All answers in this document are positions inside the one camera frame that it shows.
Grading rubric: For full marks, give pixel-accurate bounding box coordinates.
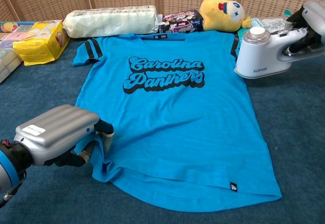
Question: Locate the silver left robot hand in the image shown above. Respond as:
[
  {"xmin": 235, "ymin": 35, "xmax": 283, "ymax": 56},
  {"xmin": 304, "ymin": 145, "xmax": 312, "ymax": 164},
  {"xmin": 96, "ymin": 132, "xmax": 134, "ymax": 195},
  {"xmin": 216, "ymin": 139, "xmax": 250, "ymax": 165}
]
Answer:
[{"xmin": 13, "ymin": 104, "xmax": 115, "ymax": 168}]

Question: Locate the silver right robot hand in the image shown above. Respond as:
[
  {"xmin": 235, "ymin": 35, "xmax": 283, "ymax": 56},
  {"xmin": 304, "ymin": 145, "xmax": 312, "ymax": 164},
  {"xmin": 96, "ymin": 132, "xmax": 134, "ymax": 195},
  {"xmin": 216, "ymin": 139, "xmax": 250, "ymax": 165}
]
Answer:
[{"xmin": 285, "ymin": 0, "xmax": 325, "ymax": 54}]

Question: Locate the white handheld garment steamer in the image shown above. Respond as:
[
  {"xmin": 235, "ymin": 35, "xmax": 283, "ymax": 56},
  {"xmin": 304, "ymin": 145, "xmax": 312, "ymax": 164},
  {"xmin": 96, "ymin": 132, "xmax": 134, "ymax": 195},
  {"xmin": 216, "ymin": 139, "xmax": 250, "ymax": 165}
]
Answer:
[{"xmin": 233, "ymin": 26, "xmax": 325, "ymax": 80}]

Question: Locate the blue Carolina Panthers shirt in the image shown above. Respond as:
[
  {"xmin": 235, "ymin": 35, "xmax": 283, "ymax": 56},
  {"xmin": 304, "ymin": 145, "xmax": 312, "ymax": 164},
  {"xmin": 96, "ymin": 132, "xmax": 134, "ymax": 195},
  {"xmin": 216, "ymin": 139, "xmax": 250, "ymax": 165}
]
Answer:
[{"xmin": 72, "ymin": 30, "xmax": 282, "ymax": 212}]

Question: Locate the clear teal-edged plastic bag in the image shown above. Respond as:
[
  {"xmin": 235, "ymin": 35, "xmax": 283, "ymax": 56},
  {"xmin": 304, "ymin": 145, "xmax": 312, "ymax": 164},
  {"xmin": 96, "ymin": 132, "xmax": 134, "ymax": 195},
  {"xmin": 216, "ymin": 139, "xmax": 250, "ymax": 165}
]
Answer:
[{"xmin": 260, "ymin": 9, "xmax": 297, "ymax": 33}]

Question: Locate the dark teal carpet table cover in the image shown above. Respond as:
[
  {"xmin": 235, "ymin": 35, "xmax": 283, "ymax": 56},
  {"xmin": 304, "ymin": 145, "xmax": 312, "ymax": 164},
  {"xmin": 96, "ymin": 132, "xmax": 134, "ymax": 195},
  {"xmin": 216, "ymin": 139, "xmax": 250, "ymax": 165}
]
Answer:
[{"xmin": 0, "ymin": 30, "xmax": 325, "ymax": 224}]

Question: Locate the teal printed packet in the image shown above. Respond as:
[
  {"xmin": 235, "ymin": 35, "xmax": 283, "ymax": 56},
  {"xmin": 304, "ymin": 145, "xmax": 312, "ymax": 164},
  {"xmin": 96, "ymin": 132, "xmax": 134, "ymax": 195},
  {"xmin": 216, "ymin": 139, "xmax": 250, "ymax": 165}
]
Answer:
[{"xmin": 237, "ymin": 18, "xmax": 265, "ymax": 39}]

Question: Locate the pastel tissue box pack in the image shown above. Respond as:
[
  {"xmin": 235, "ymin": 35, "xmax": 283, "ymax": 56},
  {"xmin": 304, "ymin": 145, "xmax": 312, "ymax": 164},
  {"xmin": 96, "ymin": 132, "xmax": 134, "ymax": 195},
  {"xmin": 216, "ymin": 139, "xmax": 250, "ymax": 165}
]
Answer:
[{"xmin": 0, "ymin": 24, "xmax": 23, "ymax": 84}]

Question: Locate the yellow biscuit bag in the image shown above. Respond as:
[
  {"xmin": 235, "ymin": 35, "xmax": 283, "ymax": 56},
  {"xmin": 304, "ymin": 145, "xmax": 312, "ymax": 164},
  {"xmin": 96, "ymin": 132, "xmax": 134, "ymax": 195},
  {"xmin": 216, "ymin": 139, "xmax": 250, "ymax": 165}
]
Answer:
[{"xmin": 12, "ymin": 20, "xmax": 71, "ymax": 66}]

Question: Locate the yellow plush toy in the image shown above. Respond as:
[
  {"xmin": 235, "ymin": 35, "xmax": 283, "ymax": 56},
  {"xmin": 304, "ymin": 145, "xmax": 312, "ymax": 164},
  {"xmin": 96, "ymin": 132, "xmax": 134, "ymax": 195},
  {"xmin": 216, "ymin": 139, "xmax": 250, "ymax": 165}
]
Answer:
[{"xmin": 199, "ymin": 0, "xmax": 252, "ymax": 33}]

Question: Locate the blue fruit print box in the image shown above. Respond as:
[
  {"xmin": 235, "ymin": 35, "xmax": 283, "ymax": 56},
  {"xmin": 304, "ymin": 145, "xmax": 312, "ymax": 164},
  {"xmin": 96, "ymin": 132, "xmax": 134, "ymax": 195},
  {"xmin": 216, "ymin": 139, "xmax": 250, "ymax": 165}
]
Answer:
[{"xmin": 0, "ymin": 20, "xmax": 64, "ymax": 34}]

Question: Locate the white tissue roll pack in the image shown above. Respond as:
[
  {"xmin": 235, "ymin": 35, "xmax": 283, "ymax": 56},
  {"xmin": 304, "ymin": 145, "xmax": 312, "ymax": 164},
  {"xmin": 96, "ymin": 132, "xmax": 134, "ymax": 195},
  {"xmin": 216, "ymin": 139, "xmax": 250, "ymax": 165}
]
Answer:
[{"xmin": 62, "ymin": 5, "xmax": 159, "ymax": 39}]

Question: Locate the dark purple snack pack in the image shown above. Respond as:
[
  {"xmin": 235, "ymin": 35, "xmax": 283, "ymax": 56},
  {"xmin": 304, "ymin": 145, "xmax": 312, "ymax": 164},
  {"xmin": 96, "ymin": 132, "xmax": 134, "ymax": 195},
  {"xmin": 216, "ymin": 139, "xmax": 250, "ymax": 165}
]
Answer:
[{"xmin": 158, "ymin": 8, "xmax": 204, "ymax": 34}]

